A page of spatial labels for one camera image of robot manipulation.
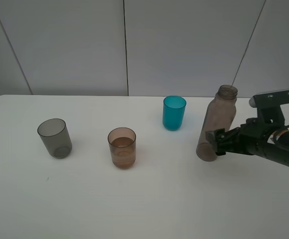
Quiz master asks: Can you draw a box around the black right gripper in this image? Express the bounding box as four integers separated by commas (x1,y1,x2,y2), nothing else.
205,118,284,156

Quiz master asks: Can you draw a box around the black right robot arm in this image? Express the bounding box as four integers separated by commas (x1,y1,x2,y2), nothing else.
205,118,289,167

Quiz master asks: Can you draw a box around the grey translucent cup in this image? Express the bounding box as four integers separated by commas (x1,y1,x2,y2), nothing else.
37,118,72,159

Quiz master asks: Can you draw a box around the brown translucent water bottle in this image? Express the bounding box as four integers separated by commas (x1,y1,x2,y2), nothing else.
196,85,238,162

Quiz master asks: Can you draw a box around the brown translucent cup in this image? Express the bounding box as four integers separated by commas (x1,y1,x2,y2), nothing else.
107,127,136,169

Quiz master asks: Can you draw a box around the teal plastic cup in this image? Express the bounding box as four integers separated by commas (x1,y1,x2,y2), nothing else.
162,96,186,131

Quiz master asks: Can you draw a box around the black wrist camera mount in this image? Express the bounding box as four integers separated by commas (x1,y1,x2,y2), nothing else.
249,90,289,126

